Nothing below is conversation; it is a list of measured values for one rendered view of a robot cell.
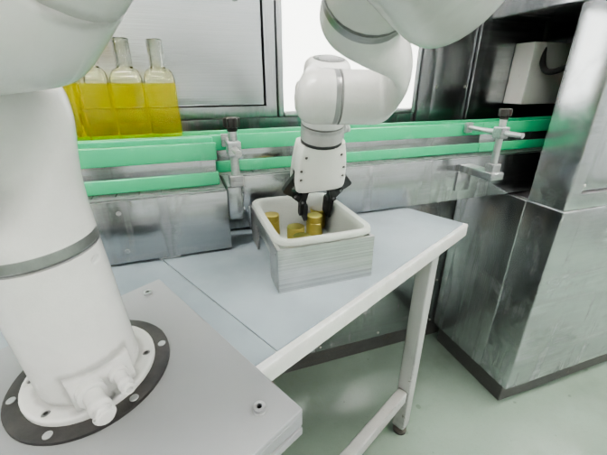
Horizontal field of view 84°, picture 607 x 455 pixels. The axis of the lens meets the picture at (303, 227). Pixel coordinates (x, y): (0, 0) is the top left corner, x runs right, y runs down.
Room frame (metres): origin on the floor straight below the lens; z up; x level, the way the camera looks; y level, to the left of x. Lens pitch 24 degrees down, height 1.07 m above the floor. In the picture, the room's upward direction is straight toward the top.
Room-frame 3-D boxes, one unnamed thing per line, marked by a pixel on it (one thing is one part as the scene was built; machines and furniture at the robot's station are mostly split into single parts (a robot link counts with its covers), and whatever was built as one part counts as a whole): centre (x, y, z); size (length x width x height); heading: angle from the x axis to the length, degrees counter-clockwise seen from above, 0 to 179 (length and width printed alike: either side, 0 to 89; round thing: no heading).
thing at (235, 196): (0.66, 0.14, 0.85); 0.09 x 0.04 x 0.07; 19
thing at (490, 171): (0.86, -0.47, 0.90); 0.17 x 0.05 x 0.22; 19
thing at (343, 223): (0.59, -0.01, 0.80); 0.22 x 0.17 x 0.09; 19
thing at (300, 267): (0.62, 0.00, 0.79); 0.27 x 0.17 x 0.08; 19
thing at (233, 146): (0.65, 0.14, 0.95); 0.17 x 0.03 x 0.12; 19
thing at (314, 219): (0.65, -0.02, 0.79); 0.04 x 0.04 x 0.04
